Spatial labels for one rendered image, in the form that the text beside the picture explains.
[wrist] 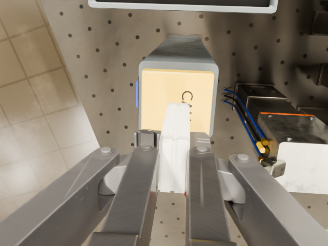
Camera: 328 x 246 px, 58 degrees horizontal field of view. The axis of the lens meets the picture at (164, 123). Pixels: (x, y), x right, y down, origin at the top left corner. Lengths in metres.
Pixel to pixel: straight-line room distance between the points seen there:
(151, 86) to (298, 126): 0.26
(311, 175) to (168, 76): 0.24
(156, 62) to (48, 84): 1.34
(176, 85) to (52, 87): 1.36
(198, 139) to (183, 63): 0.11
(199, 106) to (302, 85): 0.53
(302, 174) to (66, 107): 1.32
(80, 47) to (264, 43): 0.42
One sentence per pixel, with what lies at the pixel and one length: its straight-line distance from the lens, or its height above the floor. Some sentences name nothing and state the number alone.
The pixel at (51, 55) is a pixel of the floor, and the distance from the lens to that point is 1.55.
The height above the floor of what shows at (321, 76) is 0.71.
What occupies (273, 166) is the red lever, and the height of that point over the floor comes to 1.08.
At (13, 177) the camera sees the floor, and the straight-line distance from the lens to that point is 1.89.
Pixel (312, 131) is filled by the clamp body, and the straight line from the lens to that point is 0.44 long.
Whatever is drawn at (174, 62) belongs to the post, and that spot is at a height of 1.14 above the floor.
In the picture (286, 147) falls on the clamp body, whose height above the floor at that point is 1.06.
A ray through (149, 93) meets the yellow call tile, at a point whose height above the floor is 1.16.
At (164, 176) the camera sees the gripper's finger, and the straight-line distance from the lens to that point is 0.15.
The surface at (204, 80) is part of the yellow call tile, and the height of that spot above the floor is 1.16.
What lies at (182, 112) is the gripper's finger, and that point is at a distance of 0.19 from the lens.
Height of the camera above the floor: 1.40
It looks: 70 degrees down
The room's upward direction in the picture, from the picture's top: 167 degrees counter-clockwise
